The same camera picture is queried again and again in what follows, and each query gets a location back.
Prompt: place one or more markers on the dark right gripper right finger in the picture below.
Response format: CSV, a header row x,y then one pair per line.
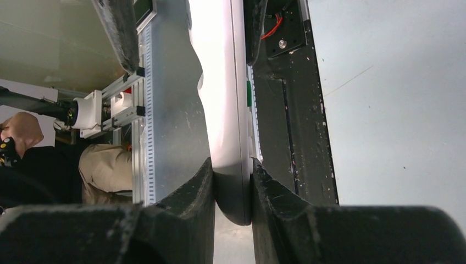
x,y
288,229

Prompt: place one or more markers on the person in black shirt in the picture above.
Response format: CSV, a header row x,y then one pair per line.
x,y
57,175

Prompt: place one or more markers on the white slotted cable duct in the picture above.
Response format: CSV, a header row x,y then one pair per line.
x,y
143,158

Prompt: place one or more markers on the white remote control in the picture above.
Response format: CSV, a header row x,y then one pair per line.
x,y
217,35

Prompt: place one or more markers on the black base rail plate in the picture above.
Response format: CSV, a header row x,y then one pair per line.
x,y
292,123

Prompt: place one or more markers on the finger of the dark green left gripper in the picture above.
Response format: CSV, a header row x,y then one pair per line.
x,y
119,23
254,15

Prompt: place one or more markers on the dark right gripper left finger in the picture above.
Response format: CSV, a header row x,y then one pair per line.
x,y
177,229

